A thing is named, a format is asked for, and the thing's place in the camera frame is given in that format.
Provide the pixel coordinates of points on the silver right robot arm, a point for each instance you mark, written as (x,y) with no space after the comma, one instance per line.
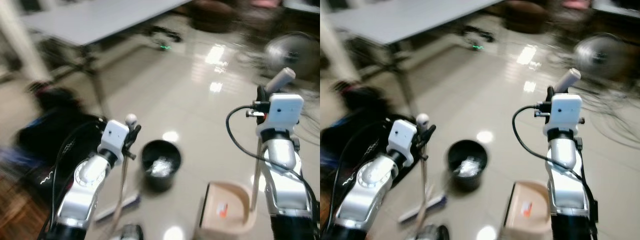
(285,175)
(565,175)

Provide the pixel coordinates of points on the black bag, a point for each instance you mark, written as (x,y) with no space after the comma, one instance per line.
(52,125)
(352,120)

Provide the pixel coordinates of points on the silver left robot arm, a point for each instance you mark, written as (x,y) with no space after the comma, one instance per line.
(367,182)
(85,182)

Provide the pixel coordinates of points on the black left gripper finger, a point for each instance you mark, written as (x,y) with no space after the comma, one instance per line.
(136,132)
(429,132)

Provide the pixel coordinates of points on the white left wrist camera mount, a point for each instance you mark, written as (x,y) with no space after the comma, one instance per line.
(403,136)
(114,136)

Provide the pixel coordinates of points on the black device with green light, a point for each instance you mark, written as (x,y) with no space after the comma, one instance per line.
(165,37)
(477,37)

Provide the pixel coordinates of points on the grey folding table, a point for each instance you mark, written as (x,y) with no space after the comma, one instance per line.
(415,20)
(105,20)

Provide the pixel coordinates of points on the brown round stool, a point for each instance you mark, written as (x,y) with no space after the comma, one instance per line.
(212,15)
(525,15)

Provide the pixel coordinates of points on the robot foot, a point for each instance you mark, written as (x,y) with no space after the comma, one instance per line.
(434,233)
(131,233)

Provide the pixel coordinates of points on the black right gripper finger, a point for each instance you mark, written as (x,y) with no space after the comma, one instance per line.
(261,93)
(550,93)

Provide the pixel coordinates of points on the grey floor fan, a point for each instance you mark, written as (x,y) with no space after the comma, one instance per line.
(292,52)
(602,55)

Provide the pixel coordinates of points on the crumpled white trash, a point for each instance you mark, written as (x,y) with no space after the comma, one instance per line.
(469,166)
(161,166)

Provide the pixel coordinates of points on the black waste bin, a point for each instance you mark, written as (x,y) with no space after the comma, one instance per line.
(160,180)
(467,180)

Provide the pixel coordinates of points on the pink object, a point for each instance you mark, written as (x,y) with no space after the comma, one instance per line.
(577,3)
(265,3)

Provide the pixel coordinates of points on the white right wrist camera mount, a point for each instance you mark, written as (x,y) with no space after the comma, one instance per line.
(566,112)
(285,112)

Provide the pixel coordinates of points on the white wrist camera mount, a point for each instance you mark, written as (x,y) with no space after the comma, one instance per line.
(114,136)
(566,112)
(403,136)
(285,112)

